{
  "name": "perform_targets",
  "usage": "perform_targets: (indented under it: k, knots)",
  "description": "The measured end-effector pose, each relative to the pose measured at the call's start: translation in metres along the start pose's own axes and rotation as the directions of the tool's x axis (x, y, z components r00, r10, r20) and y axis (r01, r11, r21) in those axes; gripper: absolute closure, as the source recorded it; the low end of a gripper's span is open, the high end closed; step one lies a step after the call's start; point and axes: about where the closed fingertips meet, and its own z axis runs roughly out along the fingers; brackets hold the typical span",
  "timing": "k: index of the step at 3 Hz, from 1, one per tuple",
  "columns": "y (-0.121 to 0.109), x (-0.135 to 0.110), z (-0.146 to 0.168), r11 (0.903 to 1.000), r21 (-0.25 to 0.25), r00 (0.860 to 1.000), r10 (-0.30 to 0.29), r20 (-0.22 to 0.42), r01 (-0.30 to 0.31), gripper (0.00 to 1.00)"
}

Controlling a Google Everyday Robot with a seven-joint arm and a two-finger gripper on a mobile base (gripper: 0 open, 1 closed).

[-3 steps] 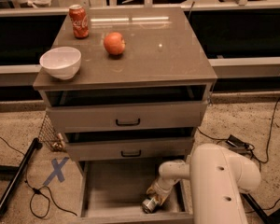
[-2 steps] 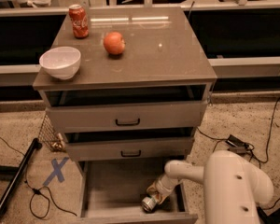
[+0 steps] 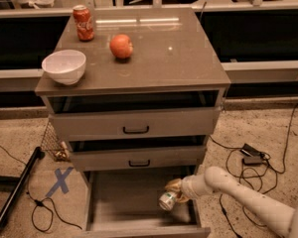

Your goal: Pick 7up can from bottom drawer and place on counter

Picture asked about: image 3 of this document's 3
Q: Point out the wire mesh basket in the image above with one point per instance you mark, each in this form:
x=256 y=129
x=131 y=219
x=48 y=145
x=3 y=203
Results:
x=52 y=145

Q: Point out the drawer with handle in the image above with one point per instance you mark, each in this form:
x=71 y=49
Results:
x=135 y=124
x=137 y=158

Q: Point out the red apple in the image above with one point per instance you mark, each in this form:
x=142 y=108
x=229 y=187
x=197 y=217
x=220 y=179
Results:
x=121 y=46

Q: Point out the red coca-cola can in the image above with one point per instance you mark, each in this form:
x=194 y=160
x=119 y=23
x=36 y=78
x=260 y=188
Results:
x=83 y=22

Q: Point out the top drawer with handle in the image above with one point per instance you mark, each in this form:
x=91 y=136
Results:
x=135 y=124

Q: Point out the black power adapter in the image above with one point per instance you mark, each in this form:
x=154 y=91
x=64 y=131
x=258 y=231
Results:
x=251 y=156

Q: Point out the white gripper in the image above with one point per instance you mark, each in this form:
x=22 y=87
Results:
x=188 y=186

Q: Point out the open bottom drawer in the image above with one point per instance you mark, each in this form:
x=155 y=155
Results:
x=125 y=204

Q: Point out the white bowl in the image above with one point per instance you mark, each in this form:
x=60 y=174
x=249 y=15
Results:
x=65 y=67

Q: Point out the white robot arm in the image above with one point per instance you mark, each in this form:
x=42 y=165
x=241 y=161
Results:
x=277 y=216

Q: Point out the grey drawer cabinet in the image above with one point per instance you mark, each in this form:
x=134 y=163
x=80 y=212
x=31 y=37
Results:
x=173 y=66

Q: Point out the middle drawer with handle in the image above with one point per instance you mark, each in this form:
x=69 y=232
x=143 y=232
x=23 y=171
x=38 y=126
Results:
x=137 y=158

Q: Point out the green 7up can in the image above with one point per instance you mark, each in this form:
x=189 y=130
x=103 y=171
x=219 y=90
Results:
x=167 y=200

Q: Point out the blue tape cross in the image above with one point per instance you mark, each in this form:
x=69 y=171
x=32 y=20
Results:
x=60 y=183

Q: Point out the black bar left floor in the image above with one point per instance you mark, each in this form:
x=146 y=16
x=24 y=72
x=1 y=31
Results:
x=6 y=210

